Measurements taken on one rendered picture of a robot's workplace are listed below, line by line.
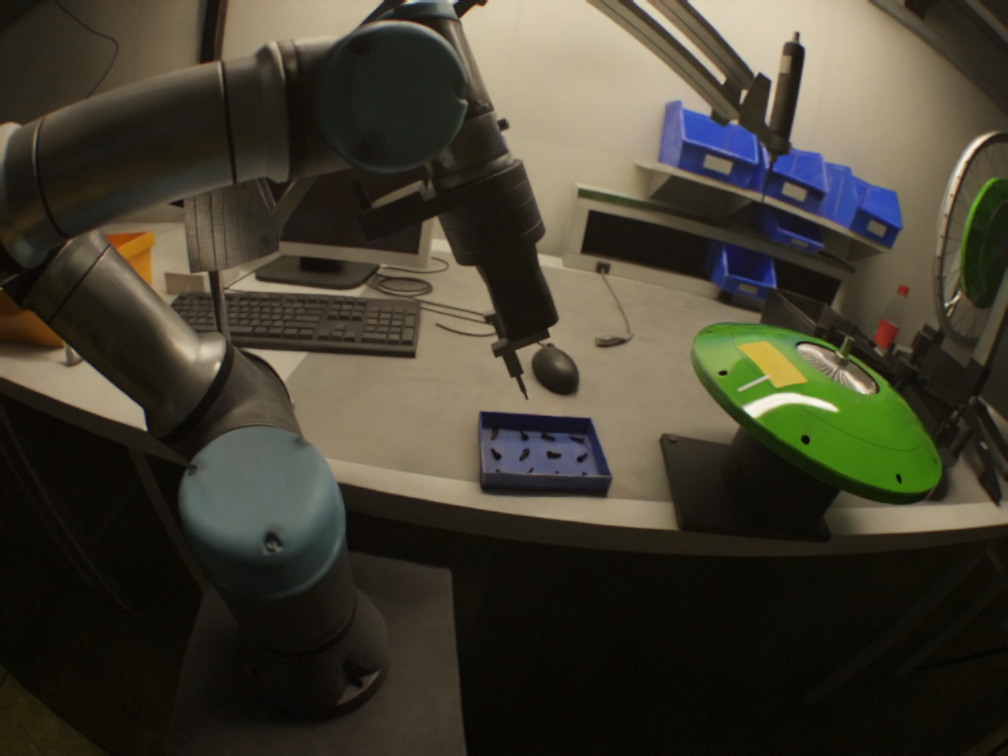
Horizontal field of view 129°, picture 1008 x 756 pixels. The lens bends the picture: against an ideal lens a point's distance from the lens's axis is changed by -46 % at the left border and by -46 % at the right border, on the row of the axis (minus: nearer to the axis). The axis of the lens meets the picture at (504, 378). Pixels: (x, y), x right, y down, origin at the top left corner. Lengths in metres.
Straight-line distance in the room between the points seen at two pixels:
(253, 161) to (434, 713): 0.37
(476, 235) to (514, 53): 0.98
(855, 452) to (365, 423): 0.47
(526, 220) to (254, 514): 0.25
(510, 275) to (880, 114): 1.49
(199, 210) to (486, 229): 0.25
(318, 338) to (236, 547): 0.46
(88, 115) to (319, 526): 0.20
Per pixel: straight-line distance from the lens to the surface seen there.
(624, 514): 0.45
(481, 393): 0.56
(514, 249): 0.32
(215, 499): 0.24
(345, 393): 0.55
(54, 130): 0.20
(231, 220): 0.41
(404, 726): 0.38
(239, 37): 1.58
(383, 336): 0.63
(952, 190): 1.05
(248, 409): 0.31
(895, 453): 0.43
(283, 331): 0.67
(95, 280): 0.29
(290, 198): 0.41
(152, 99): 0.19
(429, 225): 0.83
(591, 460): 0.49
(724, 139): 1.33
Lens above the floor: 1.22
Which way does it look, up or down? 31 degrees down
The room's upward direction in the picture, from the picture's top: 9 degrees clockwise
